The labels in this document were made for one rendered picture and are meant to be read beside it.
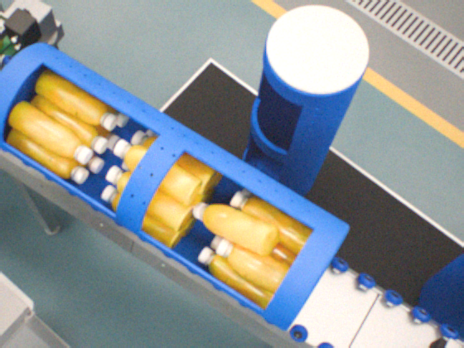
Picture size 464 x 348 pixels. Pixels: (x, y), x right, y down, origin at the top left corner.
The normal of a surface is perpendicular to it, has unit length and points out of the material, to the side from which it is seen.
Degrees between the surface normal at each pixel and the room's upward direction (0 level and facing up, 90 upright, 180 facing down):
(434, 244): 0
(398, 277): 0
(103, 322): 0
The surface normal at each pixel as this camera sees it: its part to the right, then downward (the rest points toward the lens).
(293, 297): -0.36, 0.23
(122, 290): 0.02, -0.38
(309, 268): -0.11, -0.20
